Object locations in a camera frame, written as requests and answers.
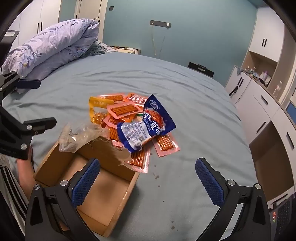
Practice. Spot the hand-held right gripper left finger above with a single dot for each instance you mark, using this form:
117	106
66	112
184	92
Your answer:
85	185

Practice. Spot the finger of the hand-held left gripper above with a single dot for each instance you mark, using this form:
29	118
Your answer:
29	83
39	125

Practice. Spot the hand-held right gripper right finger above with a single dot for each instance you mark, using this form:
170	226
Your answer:
209	185

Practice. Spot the brown cardboard box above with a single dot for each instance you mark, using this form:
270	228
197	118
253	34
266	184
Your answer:
111	183

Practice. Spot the yellow snack packet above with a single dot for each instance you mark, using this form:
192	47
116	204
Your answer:
99	102

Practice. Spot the blue white snack bag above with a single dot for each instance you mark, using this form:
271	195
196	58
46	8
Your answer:
143	132

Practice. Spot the pile of orange stick packets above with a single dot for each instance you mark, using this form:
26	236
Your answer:
121	110

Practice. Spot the person's left forearm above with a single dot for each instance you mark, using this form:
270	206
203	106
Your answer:
24	172

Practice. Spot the clear crumpled plastic bag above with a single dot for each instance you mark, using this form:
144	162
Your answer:
74	136

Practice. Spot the black white striped pants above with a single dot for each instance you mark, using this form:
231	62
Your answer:
10	190

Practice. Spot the black object with white label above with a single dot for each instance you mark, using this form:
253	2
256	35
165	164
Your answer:
7	48

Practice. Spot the white wardrobe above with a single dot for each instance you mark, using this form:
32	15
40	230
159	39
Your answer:
48	14

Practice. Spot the green crumpled cloth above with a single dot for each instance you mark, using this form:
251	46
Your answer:
96	49

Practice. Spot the black gridded device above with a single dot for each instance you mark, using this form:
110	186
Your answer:
281	214

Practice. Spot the bed with grey-blue sheet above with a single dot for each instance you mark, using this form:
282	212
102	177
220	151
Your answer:
185	104

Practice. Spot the white drawer cabinet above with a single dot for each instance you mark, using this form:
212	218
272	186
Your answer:
261	109

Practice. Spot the blue monitor screen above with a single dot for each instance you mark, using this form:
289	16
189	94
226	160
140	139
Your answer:
291	113

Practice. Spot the clear plastic bottle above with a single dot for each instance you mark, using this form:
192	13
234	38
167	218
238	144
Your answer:
277	90

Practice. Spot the black chair back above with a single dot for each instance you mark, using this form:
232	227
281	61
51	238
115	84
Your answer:
201	68

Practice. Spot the row of small bottles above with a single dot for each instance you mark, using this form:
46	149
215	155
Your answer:
254	73

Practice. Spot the grey wall power strip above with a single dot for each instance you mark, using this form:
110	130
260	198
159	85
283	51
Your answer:
160	23

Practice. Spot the white wall cabinet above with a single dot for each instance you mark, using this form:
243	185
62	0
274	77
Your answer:
266	34

